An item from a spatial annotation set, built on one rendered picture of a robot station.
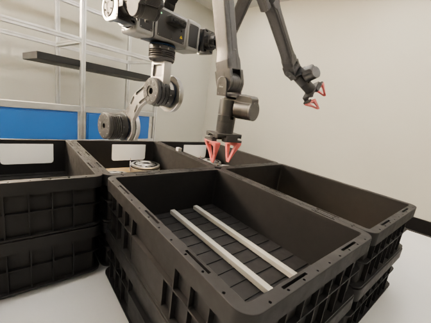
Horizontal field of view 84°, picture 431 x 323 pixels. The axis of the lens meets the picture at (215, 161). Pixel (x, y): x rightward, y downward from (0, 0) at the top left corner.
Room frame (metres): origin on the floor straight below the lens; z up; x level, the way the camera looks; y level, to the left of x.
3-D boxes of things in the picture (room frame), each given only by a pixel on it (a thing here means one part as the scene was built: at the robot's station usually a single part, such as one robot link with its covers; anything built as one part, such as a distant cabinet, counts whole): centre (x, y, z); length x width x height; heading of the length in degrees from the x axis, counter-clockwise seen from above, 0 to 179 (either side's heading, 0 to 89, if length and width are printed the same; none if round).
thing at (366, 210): (0.61, -0.25, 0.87); 0.40 x 0.30 x 0.11; 41
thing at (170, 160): (0.71, 0.24, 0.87); 0.40 x 0.30 x 0.11; 41
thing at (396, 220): (0.61, -0.25, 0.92); 0.40 x 0.30 x 0.02; 41
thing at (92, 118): (2.64, 1.09, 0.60); 0.72 x 0.03 x 0.56; 141
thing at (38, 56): (2.67, 1.36, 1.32); 1.20 x 0.45 x 0.06; 141
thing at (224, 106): (0.77, -0.02, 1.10); 0.07 x 0.06 x 0.07; 51
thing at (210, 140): (0.77, 0.00, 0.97); 0.07 x 0.07 x 0.09; 36
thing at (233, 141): (0.79, -0.03, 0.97); 0.07 x 0.07 x 0.09; 36
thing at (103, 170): (0.71, 0.24, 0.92); 0.40 x 0.30 x 0.02; 41
